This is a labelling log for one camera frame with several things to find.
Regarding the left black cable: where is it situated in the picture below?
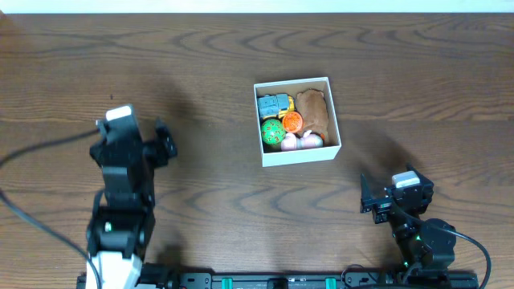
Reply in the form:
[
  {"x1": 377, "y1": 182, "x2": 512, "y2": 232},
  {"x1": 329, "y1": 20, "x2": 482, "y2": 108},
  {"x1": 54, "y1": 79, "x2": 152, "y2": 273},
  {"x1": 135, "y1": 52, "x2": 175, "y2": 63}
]
[{"x1": 0, "y1": 127, "x2": 104, "y2": 289}]

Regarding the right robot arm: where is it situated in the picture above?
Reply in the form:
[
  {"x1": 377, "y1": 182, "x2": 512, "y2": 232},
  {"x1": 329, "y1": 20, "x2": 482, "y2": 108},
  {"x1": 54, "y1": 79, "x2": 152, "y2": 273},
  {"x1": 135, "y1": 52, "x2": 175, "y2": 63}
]
[{"x1": 360, "y1": 165, "x2": 456, "y2": 272}]

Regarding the brown plush toy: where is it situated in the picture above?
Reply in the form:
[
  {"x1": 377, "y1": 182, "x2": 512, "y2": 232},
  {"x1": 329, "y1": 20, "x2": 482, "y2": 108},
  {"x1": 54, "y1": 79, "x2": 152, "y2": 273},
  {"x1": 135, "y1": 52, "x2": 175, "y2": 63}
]
[{"x1": 296, "y1": 89, "x2": 328, "y2": 142}]

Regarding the pink white pig toy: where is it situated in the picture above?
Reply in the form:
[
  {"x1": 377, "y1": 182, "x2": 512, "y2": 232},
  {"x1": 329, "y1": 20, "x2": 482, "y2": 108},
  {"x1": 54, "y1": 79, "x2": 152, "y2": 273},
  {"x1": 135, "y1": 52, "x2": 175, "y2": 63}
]
[{"x1": 280, "y1": 130, "x2": 324, "y2": 152}]

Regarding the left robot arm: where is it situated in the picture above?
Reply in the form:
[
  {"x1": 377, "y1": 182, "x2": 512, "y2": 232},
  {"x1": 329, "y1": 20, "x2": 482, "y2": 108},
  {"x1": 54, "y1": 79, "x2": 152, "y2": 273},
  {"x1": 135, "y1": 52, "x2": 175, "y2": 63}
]
[{"x1": 84, "y1": 116, "x2": 177, "y2": 288}]

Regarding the orange ball toy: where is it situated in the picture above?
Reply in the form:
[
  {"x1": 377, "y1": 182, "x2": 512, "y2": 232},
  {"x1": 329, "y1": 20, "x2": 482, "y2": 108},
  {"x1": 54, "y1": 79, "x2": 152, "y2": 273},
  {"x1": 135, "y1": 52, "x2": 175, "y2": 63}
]
[{"x1": 282, "y1": 112, "x2": 304, "y2": 133}]

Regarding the grey yellow toy truck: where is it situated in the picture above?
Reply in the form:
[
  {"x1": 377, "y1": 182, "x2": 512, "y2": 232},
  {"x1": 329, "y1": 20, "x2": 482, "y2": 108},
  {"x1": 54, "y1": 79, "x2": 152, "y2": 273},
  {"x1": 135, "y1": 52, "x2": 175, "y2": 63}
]
[{"x1": 257, "y1": 93, "x2": 296, "y2": 120}]

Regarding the white cardboard box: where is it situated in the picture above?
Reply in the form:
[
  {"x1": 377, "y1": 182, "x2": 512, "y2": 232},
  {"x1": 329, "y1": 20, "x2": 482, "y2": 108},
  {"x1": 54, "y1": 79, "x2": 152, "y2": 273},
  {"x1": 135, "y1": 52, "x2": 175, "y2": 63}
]
[{"x1": 254, "y1": 77, "x2": 341, "y2": 167}]

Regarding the right black cable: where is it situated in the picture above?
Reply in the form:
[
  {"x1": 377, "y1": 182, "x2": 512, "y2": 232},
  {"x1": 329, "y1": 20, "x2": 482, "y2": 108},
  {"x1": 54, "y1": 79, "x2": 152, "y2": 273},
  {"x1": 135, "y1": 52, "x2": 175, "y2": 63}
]
[{"x1": 401, "y1": 208, "x2": 493, "y2": 289}]

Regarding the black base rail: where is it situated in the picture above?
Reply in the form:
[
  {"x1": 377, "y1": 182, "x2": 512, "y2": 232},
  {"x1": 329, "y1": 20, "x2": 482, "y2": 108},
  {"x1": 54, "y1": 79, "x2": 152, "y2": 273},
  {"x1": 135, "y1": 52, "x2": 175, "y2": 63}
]
[{"x1": 75, "y1": 271, "x2": 479, "y2": 289}]

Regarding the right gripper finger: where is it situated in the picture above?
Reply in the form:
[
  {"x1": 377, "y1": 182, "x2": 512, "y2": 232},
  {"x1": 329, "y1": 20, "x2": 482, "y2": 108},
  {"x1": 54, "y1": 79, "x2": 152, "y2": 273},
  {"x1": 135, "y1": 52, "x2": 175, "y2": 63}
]
[
  {"x1": 360, "y1": 173, "x2": 373, "y2": 211},
  {"x1": 406, "y1": 163, "x2": 424, "y2": 179}
]

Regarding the green numbered ball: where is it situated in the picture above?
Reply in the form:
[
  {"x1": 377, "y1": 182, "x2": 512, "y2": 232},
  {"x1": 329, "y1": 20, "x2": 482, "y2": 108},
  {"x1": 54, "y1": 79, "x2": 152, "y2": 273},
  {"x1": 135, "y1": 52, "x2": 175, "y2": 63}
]
[{"x1": 261, "y1": 119, "x2": 287, "y2": 145}]

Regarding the black cable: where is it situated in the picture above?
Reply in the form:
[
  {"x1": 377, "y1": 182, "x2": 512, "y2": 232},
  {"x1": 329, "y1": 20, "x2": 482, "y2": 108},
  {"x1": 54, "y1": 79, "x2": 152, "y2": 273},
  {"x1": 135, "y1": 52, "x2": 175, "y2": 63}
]
[
  {"x1": 0, "y1": 127, "x2": 104, "y2": 289},
  {"x1": 401, "y1": 208, "x2": 493, "y2": 289}
]

